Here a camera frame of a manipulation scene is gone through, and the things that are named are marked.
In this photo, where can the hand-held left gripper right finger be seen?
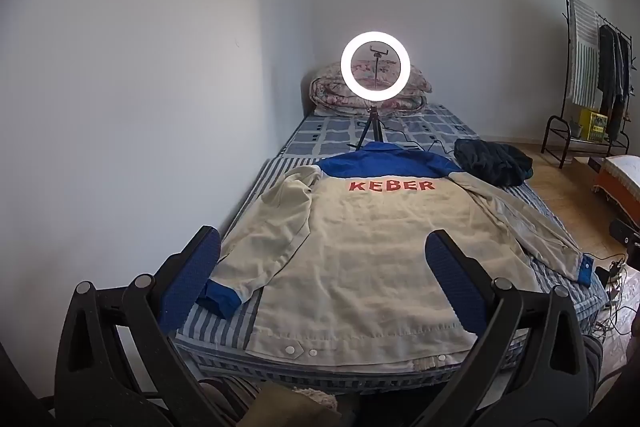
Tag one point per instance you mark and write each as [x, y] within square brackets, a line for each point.
[452, 277]

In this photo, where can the hanging striped cloth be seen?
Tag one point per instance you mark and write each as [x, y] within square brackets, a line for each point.
[584, 57]

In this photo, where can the pile of dark clothes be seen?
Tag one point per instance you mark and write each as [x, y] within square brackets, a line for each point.
[492, 162]

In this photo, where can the phone holder clamp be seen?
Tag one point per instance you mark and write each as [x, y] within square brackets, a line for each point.
[376, 67]

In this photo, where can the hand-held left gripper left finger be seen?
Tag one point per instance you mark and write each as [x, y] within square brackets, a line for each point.
[192, 277]

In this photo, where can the black metal clothes rack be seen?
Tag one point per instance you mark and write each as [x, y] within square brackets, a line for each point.
[568, 52]

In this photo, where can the folded floral quilt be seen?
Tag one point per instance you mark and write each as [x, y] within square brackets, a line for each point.
[325, 92]

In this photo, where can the black tripod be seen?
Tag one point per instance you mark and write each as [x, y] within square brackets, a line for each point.
[372, 117]

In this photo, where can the hanging dark clothes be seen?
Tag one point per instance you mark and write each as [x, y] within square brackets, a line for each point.
[610, 77]

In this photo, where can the black device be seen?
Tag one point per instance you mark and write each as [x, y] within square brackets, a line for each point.
[627, 239]

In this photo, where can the beige and blue jacket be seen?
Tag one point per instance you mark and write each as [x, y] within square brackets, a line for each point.
[360, 257]

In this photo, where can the blue striped blanket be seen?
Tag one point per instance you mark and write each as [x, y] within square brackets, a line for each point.
[215, 332]

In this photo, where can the blue checked bed sheet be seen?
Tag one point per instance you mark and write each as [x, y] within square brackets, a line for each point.
[320, 137]

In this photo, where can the yellow box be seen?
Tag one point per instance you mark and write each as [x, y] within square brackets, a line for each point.
[595, 124]

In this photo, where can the cardboard box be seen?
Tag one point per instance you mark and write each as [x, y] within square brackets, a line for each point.
[590, 164]

